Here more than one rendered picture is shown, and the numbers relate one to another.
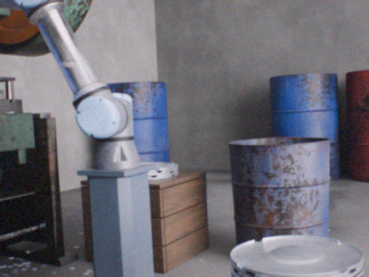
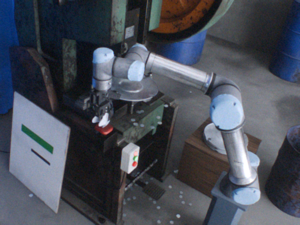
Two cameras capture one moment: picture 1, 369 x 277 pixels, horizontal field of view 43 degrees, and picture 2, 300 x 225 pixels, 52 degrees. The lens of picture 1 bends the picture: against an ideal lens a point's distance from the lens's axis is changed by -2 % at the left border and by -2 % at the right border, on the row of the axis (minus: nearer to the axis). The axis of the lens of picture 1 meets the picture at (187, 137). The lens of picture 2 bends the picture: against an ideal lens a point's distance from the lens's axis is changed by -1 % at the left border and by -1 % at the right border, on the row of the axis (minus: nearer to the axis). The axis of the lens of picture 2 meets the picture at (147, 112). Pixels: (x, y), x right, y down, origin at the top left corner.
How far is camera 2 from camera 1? 128 cm
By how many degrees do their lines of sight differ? 31
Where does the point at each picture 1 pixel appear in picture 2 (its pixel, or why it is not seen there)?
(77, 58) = (244, 161)
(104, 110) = (254, 197)
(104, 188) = (226, 206)
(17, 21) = not seen: hidden behind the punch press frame
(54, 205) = (166, 153)
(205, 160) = (220, 32)
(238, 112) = (255, 5)
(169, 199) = not seen: hidden behind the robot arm
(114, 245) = not seen: outside the picture
